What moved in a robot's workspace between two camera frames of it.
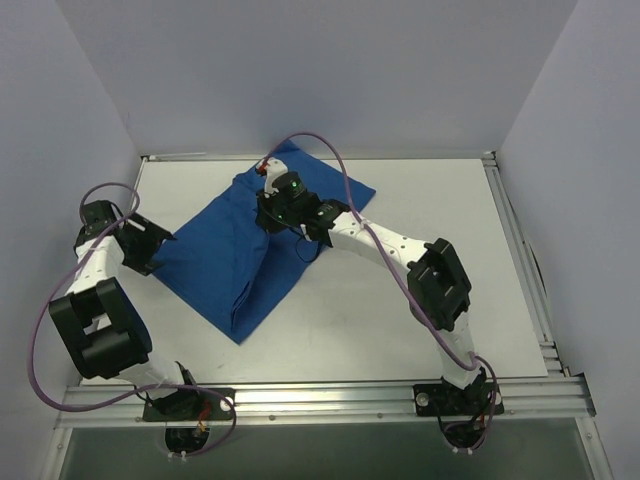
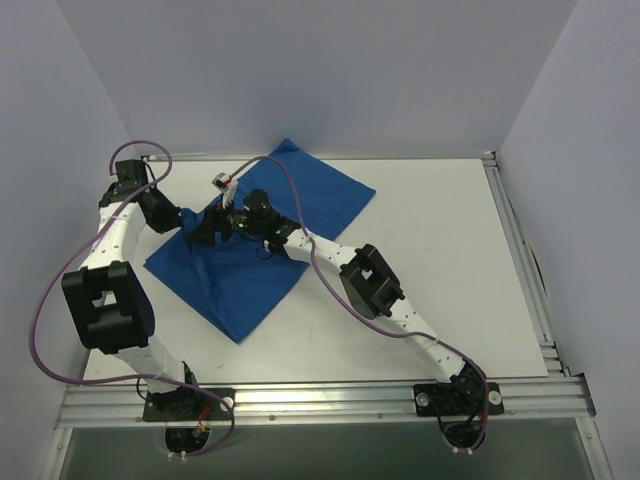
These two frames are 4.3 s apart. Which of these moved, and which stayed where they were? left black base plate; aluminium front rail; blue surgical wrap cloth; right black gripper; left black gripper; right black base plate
Moved: left black gripper; right black gripper
Stayed: left black base plate; blue surgical wrap cloth; right black base plate; aluminium front rail
